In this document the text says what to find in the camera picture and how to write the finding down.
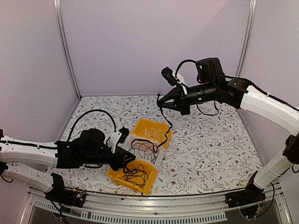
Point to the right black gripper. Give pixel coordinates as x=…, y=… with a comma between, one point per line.
x=181, y=104

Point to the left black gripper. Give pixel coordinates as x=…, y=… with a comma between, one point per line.
x=120, y=157

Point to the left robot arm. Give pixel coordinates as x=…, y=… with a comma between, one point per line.
x=90, y=149

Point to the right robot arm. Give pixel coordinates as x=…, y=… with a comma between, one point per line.
x=239, y=93

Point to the near yellow plastic bin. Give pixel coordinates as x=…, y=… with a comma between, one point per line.
x=138, y=176

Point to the yellow plastic bin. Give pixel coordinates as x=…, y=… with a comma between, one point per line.
x=138, y=176
x=152, y=130

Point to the white translucent plastic bin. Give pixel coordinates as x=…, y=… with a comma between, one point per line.
x=145, y=150

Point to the far yellow plastic bin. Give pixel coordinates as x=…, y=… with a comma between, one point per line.
x=152, y=130

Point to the floral patterned table mat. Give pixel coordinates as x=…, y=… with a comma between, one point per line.
x=209, y=150

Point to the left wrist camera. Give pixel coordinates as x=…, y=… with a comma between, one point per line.
x=116, y=138

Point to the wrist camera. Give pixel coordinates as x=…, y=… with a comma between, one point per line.
x=116, y=138
x=174, y=79

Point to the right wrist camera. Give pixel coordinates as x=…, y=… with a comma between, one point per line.
x=174, y=79

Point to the front aluminium rail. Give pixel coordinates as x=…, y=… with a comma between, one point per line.
x=104, y=208

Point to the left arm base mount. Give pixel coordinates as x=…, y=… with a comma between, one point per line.
x=74, y=197

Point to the right aluminium frame post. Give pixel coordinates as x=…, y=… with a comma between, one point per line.
x=247, y=37

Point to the aluminium frame post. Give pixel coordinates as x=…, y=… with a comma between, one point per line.
x=247, y=37
x=65, y=48

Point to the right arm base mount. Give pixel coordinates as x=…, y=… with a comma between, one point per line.
x=249, y=201

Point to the left aluminium frame post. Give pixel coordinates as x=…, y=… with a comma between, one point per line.
x=65, y=48

